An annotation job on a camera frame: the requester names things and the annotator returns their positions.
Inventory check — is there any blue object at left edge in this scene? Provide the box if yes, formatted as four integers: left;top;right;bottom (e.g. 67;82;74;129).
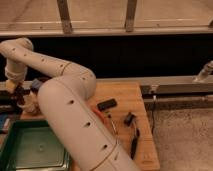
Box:
0;115;10;133

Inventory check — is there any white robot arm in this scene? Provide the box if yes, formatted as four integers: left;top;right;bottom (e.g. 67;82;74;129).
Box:
0;38;140;171

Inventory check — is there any dark red grape bunch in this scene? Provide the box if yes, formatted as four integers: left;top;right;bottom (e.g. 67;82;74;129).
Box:
13;86;30;105

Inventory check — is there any red brown bowl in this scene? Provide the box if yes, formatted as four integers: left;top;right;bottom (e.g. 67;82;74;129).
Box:
38;77;50;83

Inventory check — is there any black rectangular eraser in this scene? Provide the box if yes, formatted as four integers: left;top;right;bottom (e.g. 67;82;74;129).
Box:
97;99;117;111

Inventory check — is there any white paper cup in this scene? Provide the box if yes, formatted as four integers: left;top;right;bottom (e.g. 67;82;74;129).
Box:
19;93;39;115

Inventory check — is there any wooden board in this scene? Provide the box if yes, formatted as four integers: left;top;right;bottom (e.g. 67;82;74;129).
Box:
19;81;161;171

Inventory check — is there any orange carrot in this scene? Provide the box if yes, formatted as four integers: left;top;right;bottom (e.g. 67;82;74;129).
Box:
92;108;106;124

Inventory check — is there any green plastic tray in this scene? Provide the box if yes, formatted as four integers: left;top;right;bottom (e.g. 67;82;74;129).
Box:
0;120;72;171

